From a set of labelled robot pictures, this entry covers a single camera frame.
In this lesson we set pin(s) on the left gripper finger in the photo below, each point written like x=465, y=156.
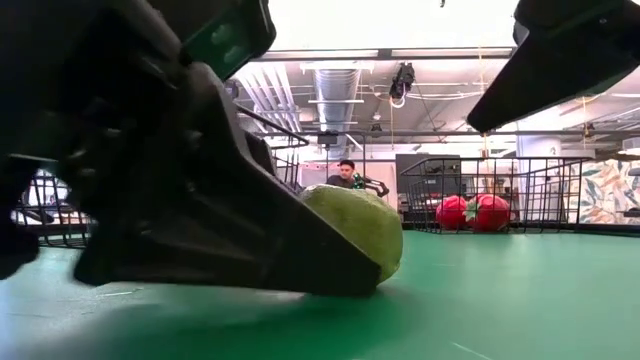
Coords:
x=261, y=147
x=210, y=225

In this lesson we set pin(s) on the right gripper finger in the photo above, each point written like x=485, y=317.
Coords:
x=565, y=60

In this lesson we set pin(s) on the green toy lime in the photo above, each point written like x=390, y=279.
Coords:
x=365, y=225

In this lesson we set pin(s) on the red toy tomato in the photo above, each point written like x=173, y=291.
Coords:
x=492, y=215
x=450, y=215

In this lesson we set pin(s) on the black background robot arm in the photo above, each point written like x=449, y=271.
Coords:
x=374, y=186

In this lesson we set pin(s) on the person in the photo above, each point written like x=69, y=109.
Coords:
x=345, y=172

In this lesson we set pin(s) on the leaf-patterned partition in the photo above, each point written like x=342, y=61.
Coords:
x=610, y=192

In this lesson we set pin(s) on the black ceiling-hung device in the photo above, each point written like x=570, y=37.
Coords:
x=403, y=80

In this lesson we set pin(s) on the black cabinet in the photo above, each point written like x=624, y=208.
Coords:
x=430, y=172

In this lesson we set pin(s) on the green table mat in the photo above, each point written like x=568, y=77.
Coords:
x=500, y=300

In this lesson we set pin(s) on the silver ventilation duct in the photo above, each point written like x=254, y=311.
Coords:
x=336, y=85

